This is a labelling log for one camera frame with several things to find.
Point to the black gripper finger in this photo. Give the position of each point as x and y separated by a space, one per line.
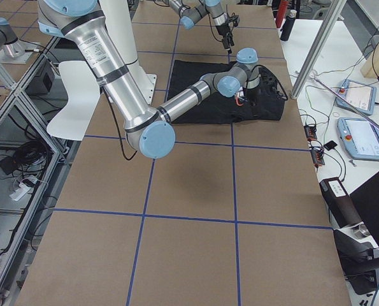
229 38
226 44

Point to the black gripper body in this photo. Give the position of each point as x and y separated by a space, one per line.
252 94
223 30

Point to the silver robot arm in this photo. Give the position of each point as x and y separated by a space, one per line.
148 129
224 22

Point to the red bottle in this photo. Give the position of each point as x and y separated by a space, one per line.
282 8

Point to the black water bottle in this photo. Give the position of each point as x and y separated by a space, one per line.
288 25

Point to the upper teach pendant tablet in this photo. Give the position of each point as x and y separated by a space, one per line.
359 95

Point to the teach pendant tablet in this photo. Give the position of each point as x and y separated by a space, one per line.
359 95
360 138

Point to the lower teach pendant tablet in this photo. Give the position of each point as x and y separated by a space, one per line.
360 138

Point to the black box with label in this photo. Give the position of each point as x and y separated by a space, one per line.
339 202

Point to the white plastic chair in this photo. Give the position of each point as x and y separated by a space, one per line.
83 93

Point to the black monitor on stand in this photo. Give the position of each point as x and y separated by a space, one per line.
359 260

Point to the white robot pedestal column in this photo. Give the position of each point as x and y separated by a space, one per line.
119 27

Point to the aluminium frame post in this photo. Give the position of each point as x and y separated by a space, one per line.
317 46

